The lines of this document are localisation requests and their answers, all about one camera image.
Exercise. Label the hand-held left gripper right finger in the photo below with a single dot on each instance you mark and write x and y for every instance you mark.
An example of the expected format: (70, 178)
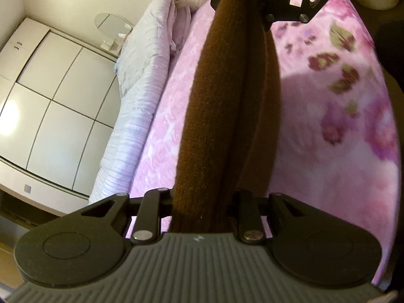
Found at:
(246, 206)

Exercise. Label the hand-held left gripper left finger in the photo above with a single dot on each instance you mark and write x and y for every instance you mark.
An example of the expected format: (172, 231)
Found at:
(154, 203)

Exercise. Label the brown knit sweater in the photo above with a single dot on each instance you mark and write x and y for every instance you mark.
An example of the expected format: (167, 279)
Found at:
(227, 110)

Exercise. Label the pink floral bed blanket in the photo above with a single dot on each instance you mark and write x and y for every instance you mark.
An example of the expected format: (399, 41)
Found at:
(331, 126)

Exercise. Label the grey striped rolled quilt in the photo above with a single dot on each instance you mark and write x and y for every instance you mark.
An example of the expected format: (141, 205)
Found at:
(139, 79)

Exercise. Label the cream panelled wardrobe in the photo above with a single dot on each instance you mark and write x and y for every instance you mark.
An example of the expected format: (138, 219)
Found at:
(53, 101)

